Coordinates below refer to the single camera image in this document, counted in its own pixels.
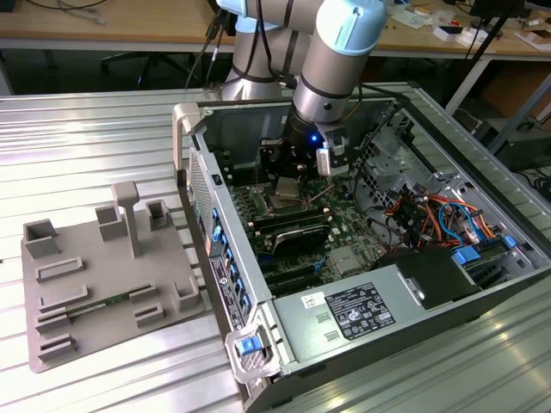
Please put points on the green motherboard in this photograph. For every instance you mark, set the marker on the green motherboard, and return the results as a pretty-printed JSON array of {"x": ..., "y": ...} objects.
[{"x": 353, "y": 223}]

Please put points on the black graphics card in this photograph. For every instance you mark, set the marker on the black graphics card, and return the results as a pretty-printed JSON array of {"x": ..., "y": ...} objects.
[{"x": 301, "y": 241}]

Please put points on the thin metal locking lever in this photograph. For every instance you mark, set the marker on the thin metal locking lever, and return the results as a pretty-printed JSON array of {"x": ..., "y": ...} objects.
[
  {"x": 257, "y": 176},
  {"x": 320, "y": 193}
]

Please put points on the black monitor base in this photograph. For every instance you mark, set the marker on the black monitor base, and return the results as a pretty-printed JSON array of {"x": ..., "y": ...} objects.
[{"x": 495, "y": 6}]

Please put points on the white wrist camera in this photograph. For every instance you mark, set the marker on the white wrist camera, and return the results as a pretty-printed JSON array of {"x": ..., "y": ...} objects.
[{"x": 323, "y": 162}]

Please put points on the wooden desk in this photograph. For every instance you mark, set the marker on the wooden desk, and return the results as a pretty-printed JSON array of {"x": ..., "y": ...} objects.
[{"x": 129, "y": 21}]

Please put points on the silver chipset heatsink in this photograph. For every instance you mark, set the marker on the silver chipset heatsink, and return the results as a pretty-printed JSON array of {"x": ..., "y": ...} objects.
[{"x": 344, "y": 260}]

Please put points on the black expansion slot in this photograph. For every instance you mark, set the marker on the black expansion slot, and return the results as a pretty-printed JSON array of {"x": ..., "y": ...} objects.
[
  {"x": 297, "y": 286},
  {"x": 292, "y": 269}
]

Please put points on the white paper sheets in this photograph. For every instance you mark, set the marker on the white paper sheets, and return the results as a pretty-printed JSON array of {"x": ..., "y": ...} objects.
[{"x": 415, "y": 17}]

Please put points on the black RAM slot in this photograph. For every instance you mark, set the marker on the black RAM slot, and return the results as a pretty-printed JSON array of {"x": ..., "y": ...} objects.
[
  {"x": 297, "y": 215},
  {"x": 243, "y": 174},
  {"x": 301, "y": 221}
]

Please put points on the large blue carrier tab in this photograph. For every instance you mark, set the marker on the large blue carrier tab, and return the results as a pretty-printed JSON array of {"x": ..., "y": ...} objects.
[{"x": 467, "y": 256}]

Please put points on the small white box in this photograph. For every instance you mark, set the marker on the small white box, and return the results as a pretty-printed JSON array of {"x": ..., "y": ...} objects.
[{"x": 469, "y": 38}]

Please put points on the black equipment box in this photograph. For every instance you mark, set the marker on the black equipment box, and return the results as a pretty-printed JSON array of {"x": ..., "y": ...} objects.
[{"x": 529, "y": 150}]

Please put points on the black plastic shroud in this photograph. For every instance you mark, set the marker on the black plastic shroud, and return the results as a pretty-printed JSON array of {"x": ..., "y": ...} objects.
[{"x": 430, "y": 275}]

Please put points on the silver perforated drive cage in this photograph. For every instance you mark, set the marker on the silver perforated drive cage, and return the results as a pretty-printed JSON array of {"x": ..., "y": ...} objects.
[{"x": 400, "y": 161}]

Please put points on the grey power supply unit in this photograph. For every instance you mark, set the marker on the grey power supply unit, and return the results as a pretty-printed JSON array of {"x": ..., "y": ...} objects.
[{"x": 310, "y": 340}]

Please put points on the small blue carrier tab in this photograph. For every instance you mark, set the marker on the small blue carrier tab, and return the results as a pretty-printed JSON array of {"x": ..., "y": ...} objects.
[{"x": 509, "y": 242}]

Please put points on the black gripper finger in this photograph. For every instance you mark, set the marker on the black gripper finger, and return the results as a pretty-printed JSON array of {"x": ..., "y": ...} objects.
[
  {"x": 270, "y": 157},
  {"x": 305, "y": 185}
]

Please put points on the black office chair base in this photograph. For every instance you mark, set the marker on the black office chair base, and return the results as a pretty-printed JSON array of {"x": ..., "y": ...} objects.
[{"x": 148, "y": 58}]

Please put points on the CPU socket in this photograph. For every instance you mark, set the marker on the CPU socket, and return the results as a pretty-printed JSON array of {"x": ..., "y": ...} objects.
[{"x": 267, "y": 202}]

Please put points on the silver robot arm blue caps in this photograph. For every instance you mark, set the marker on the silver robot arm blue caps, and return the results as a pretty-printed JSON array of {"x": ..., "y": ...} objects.
[{"x": 327, "y": 73}]

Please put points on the blue case latch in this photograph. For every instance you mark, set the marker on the blue case latch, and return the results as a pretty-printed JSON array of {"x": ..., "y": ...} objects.
[{"x": 247, "y": 346}]

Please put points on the green RAM stick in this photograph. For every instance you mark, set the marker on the green RAM stick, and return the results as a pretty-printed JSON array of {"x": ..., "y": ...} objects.
[{"x": 101, "y": 306}]

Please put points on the silver CPU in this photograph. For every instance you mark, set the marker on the silver CPU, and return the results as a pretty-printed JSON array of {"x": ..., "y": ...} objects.
[{"x": 287, "y": 189}]

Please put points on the white box black top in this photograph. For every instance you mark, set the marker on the white box black top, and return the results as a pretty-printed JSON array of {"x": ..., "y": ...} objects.
[{"x": 450, "y": 31}]

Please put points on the grey parts rack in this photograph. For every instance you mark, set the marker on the grey parts rack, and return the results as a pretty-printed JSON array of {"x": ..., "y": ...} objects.
[{"x": 107, "y": 266}]

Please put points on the grey open PC case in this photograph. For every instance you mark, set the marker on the grey open PC case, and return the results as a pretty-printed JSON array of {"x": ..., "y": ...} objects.
[{"x": 249, "y": 266}]

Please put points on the brown cardboard piece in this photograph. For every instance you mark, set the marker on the brown cardboard piece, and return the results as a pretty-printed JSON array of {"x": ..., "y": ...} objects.
[{"x": 538, "y": 38}]

